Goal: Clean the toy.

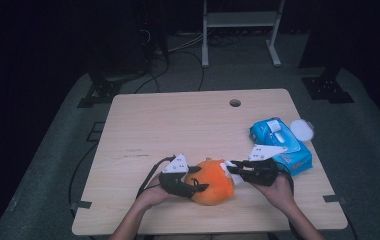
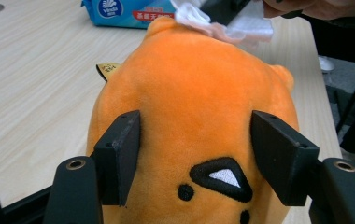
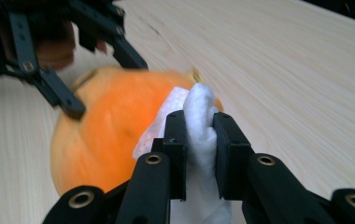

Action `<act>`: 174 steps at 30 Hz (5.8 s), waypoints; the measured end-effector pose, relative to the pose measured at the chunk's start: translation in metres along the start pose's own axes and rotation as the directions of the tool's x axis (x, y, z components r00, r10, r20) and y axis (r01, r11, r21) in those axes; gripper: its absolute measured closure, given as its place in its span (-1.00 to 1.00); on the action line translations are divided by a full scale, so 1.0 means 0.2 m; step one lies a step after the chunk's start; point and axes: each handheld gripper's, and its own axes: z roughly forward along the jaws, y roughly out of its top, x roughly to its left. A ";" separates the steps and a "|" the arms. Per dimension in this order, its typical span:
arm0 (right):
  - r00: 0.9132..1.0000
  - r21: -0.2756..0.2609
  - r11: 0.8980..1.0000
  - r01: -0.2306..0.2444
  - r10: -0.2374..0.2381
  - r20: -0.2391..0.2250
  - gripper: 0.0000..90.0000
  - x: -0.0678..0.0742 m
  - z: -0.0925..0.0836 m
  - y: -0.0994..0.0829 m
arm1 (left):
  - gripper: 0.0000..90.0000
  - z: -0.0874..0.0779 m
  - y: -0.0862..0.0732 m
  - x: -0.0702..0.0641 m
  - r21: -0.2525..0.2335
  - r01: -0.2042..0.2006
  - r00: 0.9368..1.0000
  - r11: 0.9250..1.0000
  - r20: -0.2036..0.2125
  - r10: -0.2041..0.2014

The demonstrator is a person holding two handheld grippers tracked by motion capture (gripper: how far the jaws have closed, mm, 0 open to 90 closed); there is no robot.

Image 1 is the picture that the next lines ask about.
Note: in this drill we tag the blue wet wipes pack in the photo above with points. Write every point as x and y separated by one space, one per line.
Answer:
288 156

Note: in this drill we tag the white metal stand frame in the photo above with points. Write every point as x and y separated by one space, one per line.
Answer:
241 19

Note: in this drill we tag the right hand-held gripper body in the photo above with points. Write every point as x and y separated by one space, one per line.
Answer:
261 173

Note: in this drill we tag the black stand base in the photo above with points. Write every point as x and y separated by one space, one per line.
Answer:
328 88
103 90

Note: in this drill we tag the person's left hand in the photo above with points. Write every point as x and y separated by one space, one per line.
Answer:
154 195

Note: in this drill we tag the white wet wipe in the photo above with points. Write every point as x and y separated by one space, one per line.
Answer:
237 180

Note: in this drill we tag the clear round plastic lid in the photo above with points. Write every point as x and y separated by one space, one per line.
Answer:
301 130

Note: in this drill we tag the person's right hand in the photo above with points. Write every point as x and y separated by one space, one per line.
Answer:
278 191

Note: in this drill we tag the orange plush toy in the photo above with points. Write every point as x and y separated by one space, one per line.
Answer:
211 186

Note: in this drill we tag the black floor tape outline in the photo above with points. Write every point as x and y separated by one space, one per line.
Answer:
94 131

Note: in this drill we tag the grey tape strip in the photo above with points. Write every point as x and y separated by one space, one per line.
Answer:
334 199
81 204

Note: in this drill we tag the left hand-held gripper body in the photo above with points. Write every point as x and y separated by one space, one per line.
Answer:
175 166

